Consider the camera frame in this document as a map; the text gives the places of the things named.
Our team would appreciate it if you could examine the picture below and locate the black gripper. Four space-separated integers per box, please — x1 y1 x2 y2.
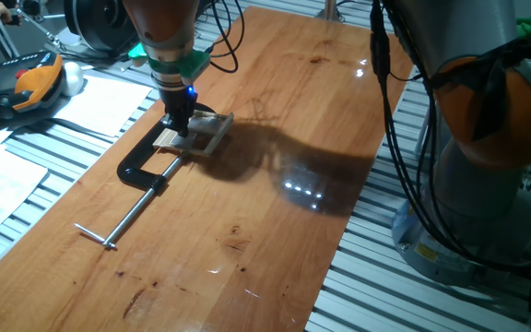
158 83 199 138

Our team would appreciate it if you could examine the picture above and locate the black metal C-clamp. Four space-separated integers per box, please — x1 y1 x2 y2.
73 103 218 251

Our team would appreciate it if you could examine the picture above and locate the white paper sheet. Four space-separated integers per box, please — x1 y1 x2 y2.
52 75 154 139
0 140 50 254

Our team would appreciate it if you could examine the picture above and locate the white computer mouse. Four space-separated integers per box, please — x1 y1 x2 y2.
61 61 86 98

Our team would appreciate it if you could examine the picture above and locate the glossy wooden board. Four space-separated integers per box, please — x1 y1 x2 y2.
0 6 414 332

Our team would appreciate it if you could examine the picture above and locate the black filament spool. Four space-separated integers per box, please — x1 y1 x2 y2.
64 0 140 53

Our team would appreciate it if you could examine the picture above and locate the orange and black teach pendant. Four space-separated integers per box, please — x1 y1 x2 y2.
0 50 65 123

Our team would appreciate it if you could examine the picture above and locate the miniature wooden window frame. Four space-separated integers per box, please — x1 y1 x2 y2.
151 110 236 158

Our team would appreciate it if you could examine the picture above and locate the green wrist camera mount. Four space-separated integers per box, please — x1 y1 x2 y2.
127 42 212 80

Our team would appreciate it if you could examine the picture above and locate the wooden frame post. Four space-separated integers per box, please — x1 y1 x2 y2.
314 0 346 23

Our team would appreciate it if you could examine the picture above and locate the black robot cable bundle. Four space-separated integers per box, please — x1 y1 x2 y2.
200 0 531 273

